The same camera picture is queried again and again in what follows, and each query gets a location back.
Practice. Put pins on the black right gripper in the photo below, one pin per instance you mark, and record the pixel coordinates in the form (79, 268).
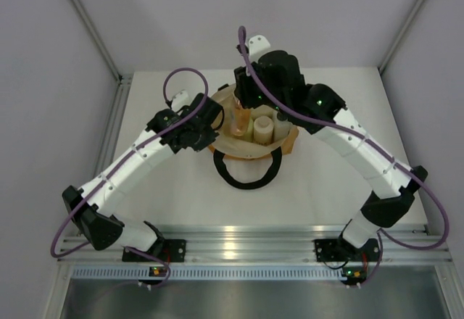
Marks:
(243, 81)

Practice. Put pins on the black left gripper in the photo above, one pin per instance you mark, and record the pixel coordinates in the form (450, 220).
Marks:
(209, 137)

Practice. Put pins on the tan canvas tote bag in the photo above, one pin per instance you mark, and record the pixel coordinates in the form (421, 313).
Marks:
(229, 147)

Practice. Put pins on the orange bottle pink cap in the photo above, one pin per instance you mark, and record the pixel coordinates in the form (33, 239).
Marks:
(240, 118)

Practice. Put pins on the green pump bottle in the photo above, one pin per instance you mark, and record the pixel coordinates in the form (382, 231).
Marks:
(249, 135)

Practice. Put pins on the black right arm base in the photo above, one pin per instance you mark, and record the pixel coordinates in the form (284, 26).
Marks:
(339, 250)

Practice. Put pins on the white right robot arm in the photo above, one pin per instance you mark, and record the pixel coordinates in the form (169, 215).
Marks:
(326, 116)

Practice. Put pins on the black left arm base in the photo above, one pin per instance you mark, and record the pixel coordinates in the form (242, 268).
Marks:
(170, 250)

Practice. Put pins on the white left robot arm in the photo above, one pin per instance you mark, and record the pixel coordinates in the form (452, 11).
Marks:
(95, 203)

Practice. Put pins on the white bottle black cap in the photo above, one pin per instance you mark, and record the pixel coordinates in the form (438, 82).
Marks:
(282, 126)

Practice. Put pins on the cream cylindrical bottle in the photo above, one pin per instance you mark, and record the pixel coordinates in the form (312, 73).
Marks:
(263, 130)

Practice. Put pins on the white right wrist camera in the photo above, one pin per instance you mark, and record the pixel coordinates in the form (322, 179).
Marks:
(257, 45)

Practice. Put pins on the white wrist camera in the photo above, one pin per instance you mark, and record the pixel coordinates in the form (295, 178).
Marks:
(180, 100)
(257, 45)

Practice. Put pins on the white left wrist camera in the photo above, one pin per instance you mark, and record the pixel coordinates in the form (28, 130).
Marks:
(180, 100)

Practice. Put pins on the aluminium frame rail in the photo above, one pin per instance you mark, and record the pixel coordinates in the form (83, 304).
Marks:
(292, 244)

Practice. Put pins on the perforated cable duct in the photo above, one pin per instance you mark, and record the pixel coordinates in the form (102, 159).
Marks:
(203, 272)

